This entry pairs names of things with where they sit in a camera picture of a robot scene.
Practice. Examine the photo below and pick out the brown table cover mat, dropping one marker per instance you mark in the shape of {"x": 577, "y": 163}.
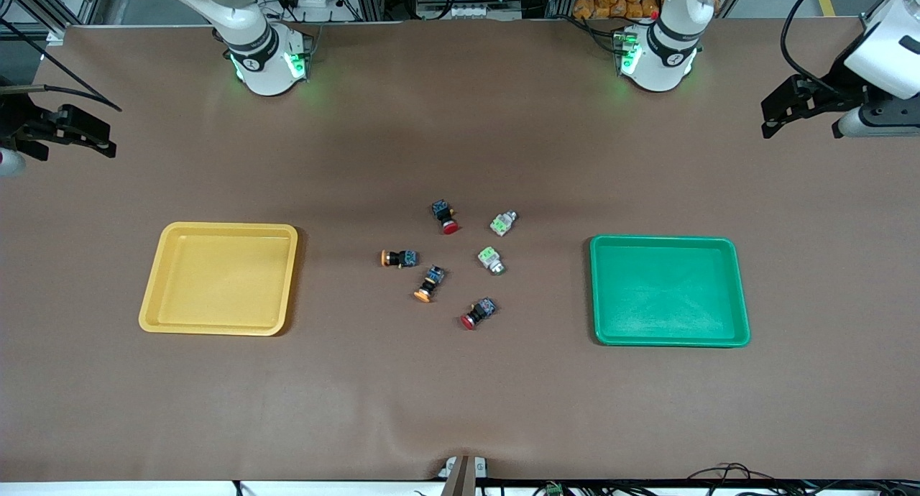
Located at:
{"x": 460, "y": 395}

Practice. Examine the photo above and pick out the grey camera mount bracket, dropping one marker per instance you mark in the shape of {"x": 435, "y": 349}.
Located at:
{"x": 463, "y": 478}

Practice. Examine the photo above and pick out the yellow plastic tray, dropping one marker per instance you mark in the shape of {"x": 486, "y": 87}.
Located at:
{"x": 215, "y": 280}

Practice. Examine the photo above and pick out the white power strip with plugs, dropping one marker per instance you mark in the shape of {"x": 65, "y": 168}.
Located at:
{"x": 309, "y": 0}

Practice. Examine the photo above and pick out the red push button switch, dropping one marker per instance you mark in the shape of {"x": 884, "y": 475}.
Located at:
{"x": 445, "y": 217}
{"x": 478, "y": 313}

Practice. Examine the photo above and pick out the white empty power strip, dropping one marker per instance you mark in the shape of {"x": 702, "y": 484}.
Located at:
{"x": 474, "y": 11}

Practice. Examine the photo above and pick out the green push button switch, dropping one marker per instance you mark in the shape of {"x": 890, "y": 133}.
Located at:
{"x": 504, "y": 223}
{"x": 491, "y": 260}

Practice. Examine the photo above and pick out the green plastic tray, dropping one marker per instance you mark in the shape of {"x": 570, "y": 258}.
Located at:
{"x": 668, "y": 291}

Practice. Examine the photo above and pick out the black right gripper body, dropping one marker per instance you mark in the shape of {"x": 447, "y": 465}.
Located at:
{"x": 16, "y": 119}

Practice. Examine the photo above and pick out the yellow push button switch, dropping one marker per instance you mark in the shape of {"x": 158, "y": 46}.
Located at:
{"x": 399, "y": 258}
{"x": 429, "y": 284}

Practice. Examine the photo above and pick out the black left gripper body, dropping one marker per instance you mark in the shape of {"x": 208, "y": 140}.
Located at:
{"x": 832, "y": 83}

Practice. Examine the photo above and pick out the small green connector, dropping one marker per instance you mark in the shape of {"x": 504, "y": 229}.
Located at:
{"x": 553, "y": 489}

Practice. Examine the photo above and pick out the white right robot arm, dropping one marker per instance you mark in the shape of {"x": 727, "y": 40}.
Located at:
{"x": 259, "y": 57}

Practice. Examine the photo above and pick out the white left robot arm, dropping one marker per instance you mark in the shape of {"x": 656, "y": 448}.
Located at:
{"x": 661, "y": 50}

